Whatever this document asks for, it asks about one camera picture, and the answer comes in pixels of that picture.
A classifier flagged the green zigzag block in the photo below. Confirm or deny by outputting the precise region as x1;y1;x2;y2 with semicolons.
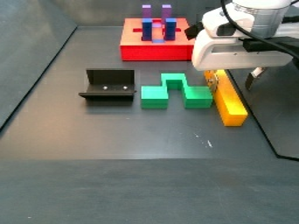
141;73;214;110

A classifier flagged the black angled bracket block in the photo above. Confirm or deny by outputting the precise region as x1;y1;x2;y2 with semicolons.
79;68;137;102

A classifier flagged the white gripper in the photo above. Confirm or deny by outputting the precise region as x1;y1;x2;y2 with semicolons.
192;2;299;92

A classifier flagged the red base board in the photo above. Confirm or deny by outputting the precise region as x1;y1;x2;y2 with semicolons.
119;17;194;61

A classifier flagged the purple U-shaped block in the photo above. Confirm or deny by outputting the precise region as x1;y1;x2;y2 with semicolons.
142;3;174;28

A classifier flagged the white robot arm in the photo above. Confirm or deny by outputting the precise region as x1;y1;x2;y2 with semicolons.
190;0;299;87

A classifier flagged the dark blue U-shaped block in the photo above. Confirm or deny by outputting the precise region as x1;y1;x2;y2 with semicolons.
142;17;177;43

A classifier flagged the yellow rectangular bar block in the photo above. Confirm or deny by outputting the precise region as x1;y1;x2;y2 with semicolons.
205;70;249;127

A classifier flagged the black cable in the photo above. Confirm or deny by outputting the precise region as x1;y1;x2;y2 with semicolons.
220;0;299;60

